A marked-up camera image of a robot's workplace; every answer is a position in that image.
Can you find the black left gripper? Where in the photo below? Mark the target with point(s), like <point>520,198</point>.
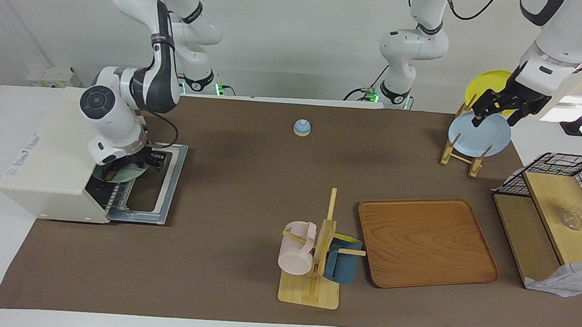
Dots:
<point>522,94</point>

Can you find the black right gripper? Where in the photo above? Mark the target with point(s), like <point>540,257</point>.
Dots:
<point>137,161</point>

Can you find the pale green plate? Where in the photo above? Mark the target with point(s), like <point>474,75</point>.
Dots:
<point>128,175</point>

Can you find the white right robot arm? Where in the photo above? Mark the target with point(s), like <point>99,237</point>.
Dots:
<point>116,122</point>

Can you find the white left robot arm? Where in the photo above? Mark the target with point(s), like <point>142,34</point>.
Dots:
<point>409,44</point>

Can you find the white toaster oven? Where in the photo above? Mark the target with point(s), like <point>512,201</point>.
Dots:
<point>53,169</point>

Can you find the yellow plate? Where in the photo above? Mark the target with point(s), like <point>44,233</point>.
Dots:
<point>490,84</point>

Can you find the light blue plate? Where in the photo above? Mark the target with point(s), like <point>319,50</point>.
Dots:
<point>479,139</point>

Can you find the wooden plate rack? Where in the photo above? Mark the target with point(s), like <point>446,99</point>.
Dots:
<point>475,167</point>

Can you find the brown table mat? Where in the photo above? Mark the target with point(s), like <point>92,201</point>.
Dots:
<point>243,206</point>

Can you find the wooden two-tier shelf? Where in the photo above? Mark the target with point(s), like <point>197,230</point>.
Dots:
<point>551,199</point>

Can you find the clear glass cup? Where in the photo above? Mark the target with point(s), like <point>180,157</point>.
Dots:
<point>571,219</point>

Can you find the white background box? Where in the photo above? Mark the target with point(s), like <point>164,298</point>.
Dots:
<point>49,75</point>

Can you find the small blue call bell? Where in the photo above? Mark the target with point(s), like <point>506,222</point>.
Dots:
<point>302,129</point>

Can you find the wooden serving tray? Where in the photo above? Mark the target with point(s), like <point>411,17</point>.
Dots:
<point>427,242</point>

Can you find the pink mug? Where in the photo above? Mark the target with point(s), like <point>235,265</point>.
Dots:
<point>295,255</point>

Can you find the checkered white cloth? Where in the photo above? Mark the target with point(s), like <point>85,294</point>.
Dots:
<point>572,279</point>

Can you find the wooden mug tree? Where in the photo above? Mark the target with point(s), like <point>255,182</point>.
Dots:
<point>322,246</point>

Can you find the blue mug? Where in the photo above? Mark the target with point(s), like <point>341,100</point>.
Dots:
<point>343,265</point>

